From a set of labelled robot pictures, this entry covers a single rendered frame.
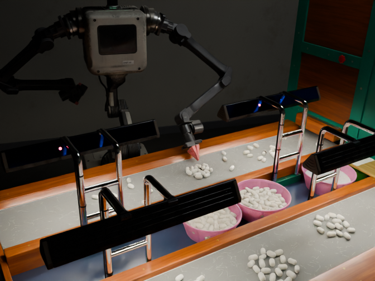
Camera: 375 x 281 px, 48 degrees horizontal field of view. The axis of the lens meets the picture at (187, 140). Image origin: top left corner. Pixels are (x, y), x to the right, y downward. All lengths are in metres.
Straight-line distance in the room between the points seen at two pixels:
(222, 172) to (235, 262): 0.66
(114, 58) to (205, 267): 1.25
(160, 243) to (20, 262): 0.54
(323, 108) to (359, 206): 0.75
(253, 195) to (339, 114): 0.80
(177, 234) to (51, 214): 0.54
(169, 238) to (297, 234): 0.52
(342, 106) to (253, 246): 1.12
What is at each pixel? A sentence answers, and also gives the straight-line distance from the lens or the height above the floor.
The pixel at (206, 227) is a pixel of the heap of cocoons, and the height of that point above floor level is 0.74.
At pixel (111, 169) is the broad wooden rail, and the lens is 2.14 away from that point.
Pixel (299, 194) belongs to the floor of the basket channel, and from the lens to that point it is 2.19.
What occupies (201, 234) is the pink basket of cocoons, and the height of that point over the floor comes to 0.74.
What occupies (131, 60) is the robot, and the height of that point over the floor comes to 1.20.
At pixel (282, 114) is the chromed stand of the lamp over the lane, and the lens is 2.01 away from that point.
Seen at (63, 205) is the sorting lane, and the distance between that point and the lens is 1.96.
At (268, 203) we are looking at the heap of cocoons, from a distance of 1.96.
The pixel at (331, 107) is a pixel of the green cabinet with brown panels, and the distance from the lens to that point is 2.57.
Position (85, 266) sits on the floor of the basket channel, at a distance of 1.73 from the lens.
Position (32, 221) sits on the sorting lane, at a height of 0.74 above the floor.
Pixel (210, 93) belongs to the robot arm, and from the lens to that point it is 2.42.
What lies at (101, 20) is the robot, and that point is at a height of 1.42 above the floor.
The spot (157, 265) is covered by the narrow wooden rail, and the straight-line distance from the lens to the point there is 1.56.
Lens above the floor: 1.82
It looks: 26 degrees down
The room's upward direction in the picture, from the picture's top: 1 degrees clockwise
